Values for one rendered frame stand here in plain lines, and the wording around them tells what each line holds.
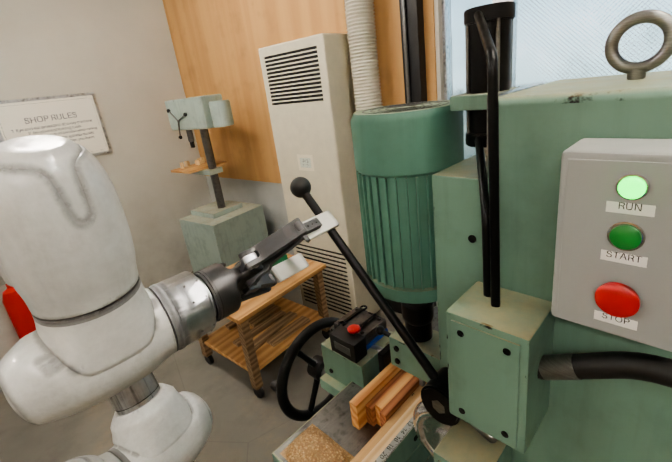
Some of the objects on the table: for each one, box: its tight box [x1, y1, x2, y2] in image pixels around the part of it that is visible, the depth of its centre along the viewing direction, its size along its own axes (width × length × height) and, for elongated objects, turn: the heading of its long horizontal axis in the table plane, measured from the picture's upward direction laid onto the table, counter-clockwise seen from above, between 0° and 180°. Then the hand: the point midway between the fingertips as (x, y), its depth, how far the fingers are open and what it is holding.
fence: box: [385, 427, 421, 462], centre depth 77 cm, size 60×2×6 cm, turn 155°
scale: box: [374, 417, 414, 462], centre depth 76 cm, size 50×1×1 cm, turn 155°
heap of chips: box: [280, 423, 354, 462], centre depth 70 cm, size 8×12×3 cm
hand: (312, 242), depth 65 cm, fingers open, 13 cm apart
